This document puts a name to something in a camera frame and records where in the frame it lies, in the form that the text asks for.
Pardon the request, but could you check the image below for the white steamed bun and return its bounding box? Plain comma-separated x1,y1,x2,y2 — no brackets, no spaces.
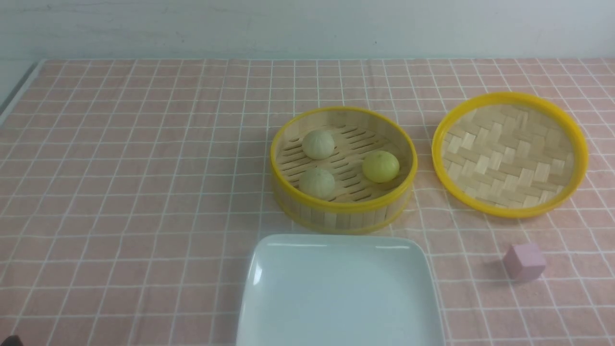
298,167,335,200
301,130,335,160

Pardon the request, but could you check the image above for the yellow steamed bun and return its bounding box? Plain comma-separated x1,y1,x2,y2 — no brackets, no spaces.
362,150,400,184

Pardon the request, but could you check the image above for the white square plate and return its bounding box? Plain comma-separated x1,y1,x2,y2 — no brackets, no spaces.
236,234,446,346

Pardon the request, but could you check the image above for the round bamboo steamer basket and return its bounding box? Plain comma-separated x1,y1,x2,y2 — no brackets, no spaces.
270,107,418,235

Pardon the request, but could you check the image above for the pink checkered tablecloth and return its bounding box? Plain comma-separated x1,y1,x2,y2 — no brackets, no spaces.
0,59,614,346

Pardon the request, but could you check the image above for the bamboo steamer lid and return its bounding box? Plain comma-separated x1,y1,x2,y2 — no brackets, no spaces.
432,92,589,218

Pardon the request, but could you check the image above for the pink cube block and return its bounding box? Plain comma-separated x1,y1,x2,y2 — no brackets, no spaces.
503,243,547,281

